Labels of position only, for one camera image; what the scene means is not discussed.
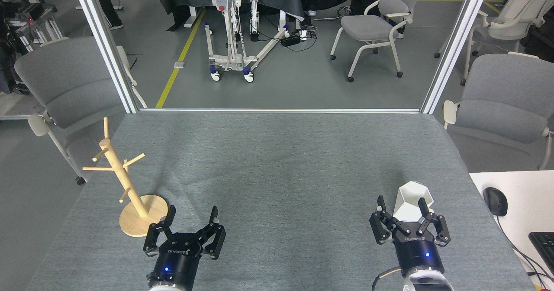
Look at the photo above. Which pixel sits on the white faceted cup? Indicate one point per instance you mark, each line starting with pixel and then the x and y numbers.
pixel 409 198

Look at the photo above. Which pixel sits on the silver floor plate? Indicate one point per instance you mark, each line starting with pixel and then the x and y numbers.
pixel 180 64

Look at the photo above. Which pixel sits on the person's legs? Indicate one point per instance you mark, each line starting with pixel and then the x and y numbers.
pixel 106 5

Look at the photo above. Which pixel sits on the silver frame post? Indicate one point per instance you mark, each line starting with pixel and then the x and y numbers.
pixel 454 48
pixel 104 44

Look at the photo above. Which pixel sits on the white mesh-back chair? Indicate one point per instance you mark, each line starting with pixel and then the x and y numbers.
pixel 519 9

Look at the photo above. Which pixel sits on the white desk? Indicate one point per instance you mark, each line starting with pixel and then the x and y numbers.
pixel 528 195

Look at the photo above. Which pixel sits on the black keyboard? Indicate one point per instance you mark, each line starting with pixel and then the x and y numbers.
pixel 544 245

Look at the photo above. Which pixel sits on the grey chair with white frame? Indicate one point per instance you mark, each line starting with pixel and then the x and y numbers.
pixel 506 92
pixel 368 27
pixel 65 79

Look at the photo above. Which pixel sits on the wooden cup rack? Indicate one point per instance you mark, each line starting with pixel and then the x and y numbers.
pixel 143 215

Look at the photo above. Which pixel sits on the silver table edge rail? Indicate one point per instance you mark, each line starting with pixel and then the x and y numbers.
pixel 281 110

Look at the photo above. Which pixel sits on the power strip with plugs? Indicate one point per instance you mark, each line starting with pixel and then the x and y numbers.
pixel 292 39

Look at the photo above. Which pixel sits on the black computer mouse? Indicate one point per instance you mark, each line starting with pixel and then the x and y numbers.
pixel 495 201

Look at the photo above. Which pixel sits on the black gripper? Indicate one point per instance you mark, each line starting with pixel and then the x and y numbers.
pixel 179 260
pixel 417 254

